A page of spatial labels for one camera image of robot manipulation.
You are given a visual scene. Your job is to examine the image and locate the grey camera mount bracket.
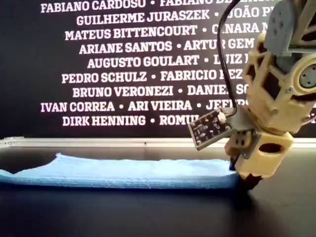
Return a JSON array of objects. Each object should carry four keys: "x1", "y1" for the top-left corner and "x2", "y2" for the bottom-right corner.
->
[{"x1": 226, "y1": 108, "x2": 259, "y2": 135}]

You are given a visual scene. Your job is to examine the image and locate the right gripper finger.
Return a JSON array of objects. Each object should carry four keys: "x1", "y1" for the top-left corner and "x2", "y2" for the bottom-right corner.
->
[
  {"x1": 224, "y1": 130, "x2": 259, "y2": 171},
  {"x1": 240, "y1": 174, "x2": 262, "y2": 191}
]

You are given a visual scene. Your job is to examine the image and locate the thick black camera cable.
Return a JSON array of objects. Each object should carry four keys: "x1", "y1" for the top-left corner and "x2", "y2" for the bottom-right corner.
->
[{"x1": 218, "y1": 0, "x2": 239, "y2": 117}]

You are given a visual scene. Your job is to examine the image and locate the aluminium table frame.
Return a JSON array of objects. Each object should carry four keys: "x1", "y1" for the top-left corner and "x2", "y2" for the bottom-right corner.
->
[{"x1": 0, "y1": 137, "x2": 316, "y2": 149}]

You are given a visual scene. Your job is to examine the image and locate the light blue cloth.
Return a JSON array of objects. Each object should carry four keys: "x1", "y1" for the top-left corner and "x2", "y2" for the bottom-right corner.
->
[{"x1": 0, "y1": 153, "x2": 241, "y2": 190}]

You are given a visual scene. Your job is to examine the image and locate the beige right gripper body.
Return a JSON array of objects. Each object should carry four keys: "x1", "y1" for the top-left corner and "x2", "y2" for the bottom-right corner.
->
[{"x1": 236, "y1": 130, "x2": 295, "y2": 180}]

